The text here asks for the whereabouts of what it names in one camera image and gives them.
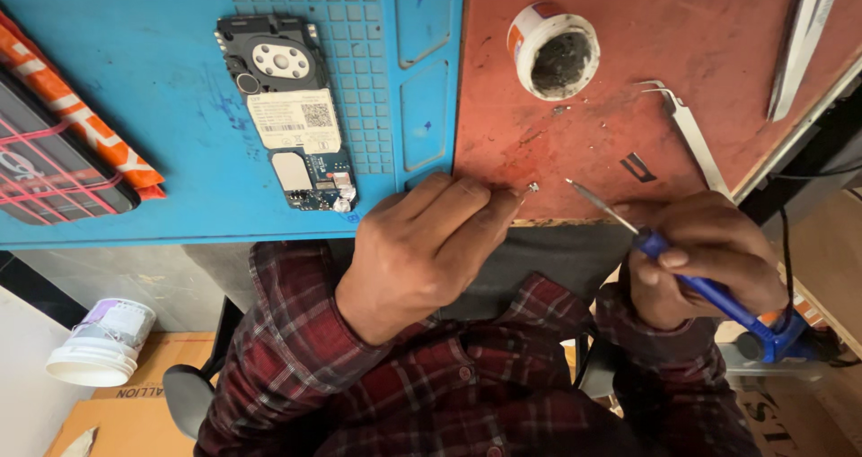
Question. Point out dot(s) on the blue soldering iron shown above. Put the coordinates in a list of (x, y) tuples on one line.
[(724, 299)]

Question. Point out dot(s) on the white flux jar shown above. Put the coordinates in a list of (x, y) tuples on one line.
[(539, 33)]

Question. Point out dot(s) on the printed cardboard box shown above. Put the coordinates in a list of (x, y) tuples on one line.
[(801, 416)]

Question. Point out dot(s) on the orange and white packet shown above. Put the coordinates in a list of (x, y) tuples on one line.
[(74, 107)]

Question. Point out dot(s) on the small metal component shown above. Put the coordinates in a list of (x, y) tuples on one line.
[(533, 188)]

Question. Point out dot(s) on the black device with pink bands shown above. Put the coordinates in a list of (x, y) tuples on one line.
[(47, 167)]

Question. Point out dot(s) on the blue silicone repair mat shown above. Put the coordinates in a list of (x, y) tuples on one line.
[(155, 93)]

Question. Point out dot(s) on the black chair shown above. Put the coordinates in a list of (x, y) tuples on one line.
[(192, 389)]

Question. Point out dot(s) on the curved silver tweezers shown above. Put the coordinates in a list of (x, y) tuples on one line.
[(693, 134)]

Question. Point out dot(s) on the person's right hand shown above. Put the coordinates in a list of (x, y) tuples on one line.
[(720, 255)]

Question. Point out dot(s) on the person's dark trousers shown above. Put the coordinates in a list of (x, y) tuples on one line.
[(559, 262)]

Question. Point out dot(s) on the brown cardboard box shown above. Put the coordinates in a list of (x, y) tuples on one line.
[(135, 416)]

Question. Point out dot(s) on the disassembled phone circuit board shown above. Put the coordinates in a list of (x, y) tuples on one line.
[(289, 113)]

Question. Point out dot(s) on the straight silver tweezers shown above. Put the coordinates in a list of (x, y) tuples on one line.
[(801, 39)]

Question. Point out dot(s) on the white plastic bucket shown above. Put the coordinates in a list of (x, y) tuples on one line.
[(101, 346)]

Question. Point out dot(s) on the person's left hand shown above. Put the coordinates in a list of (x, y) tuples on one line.
[(411, 255)]

